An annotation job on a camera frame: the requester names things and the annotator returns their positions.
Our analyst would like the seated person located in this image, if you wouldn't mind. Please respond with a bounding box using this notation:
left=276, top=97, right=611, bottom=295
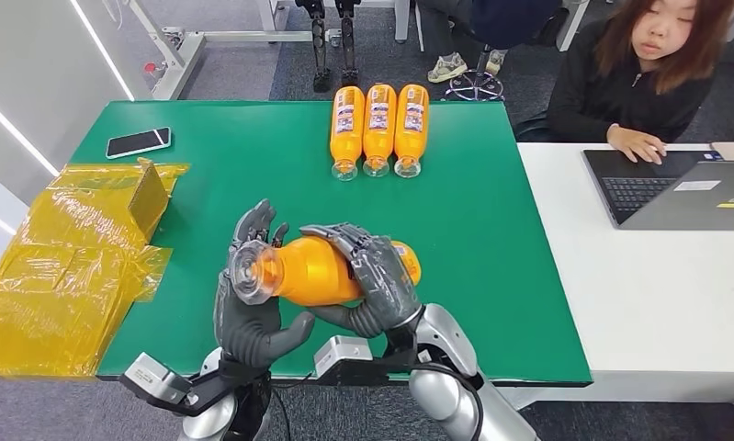
left=416, top=0, right=564, bottom=51

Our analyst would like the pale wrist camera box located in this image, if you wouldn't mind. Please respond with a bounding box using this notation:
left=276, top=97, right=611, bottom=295
left=118, top=352, right=194, bottom=410
left=312, top=334, right=378, bottom=387

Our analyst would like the black robot leg stand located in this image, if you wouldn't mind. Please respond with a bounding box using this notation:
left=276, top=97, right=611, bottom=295
left=296, top=0, right=333, bottom=95
left=334, top=0, right=362, bottom=87

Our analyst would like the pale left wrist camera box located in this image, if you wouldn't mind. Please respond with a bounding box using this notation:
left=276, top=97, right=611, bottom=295
left=118, top=352, right=194, bottom=410

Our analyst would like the person's hand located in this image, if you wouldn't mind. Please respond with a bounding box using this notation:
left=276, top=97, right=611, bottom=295
left=605, top=123, right=669, bottom=166

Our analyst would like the grey laptop with black keyboard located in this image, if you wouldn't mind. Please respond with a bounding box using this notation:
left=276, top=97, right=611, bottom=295
left=582, top=149, right=734, bottom=232

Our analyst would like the orange bottle with clear cap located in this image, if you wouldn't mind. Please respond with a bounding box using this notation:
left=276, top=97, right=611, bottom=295
left=362, top=83, right=399, bottom=179
left=228, top=235, right=423, bottom=308
left=329, top=85, right=367, bottom=183
left=393, top=83, right=431, bottom=179

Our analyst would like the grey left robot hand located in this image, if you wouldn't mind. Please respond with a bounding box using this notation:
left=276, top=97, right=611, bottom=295
left=214, top=198, right=316, bottom=370

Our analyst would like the yellow plastic wrapped package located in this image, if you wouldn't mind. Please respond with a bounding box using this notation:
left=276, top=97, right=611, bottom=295
left=0, top=158, right=192, bottom=379

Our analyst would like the chrome office chair base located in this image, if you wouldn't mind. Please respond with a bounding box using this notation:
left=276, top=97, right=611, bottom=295
left=444, top=42, right=507, bottom=103

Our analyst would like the brown cardboard flap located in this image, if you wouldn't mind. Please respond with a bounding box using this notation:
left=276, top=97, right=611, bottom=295
left=128, top=158, right=171, bottom=240

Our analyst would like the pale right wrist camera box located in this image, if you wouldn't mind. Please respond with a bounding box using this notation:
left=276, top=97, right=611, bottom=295
left=312, top=334, right=378, bottom=387

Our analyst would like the white metal frame stand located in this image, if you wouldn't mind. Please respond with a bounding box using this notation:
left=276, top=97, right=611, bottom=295
left=126, top=0, right=344, bottom=102

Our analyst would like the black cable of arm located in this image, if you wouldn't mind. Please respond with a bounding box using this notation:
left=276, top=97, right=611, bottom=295
left=413, top=361, right=487, bottom=441
left=267, top=373, right=314, bottom=441

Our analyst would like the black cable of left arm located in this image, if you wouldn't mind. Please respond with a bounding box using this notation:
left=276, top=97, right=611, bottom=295
left=267, top=373, right=314, bottom=441

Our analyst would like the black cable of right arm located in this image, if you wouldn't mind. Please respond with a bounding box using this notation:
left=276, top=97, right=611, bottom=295
left=413, top=361, right=487, bottom=441

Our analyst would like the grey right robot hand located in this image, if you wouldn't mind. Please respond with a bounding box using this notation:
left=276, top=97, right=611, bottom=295
left=299, top=222, right=425, bottom=340

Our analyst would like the black smartphone with pale case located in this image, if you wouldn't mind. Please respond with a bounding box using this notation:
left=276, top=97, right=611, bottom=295
left=106, top=126, right=173, bottom=162

